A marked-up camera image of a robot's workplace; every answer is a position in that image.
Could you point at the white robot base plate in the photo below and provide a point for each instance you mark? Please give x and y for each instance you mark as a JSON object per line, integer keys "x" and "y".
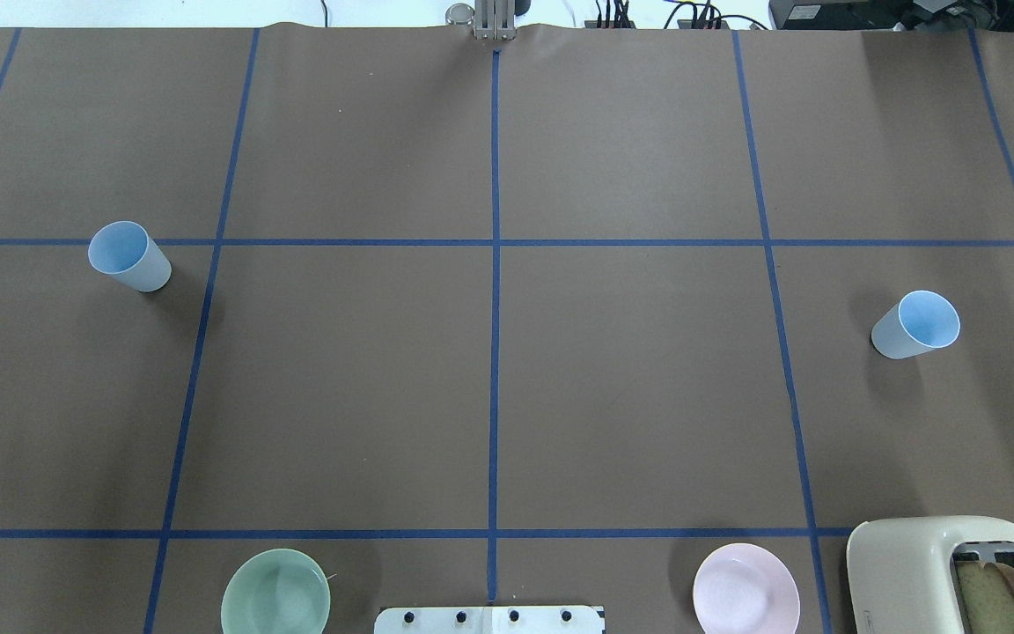
{"x": 492, "y": 619}

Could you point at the bread slice in toaster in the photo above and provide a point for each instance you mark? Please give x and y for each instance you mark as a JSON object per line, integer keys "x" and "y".
{"x": 987, "y": 595}

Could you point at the aluminium frame post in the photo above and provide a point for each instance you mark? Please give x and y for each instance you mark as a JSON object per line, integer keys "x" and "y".
{"x": 494, "y": 20}

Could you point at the light blue cup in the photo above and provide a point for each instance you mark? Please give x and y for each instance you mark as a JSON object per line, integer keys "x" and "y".
{"x": 124, "y": 251}
{"x": 921, "y": 321}

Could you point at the green bowl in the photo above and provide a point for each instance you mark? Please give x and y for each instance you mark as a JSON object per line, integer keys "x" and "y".
{"x": 277, "y": 591}

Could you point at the pink bowl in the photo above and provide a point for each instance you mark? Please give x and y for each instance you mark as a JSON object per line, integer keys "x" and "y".
{"x": 743, "y": 588}

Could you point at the cream toaster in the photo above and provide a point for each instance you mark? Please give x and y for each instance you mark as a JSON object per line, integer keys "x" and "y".
{"x": 902, "y": 571}

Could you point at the black laptop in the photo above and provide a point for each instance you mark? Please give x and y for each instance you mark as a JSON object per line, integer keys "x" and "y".
{"x": 927, "y": 16}

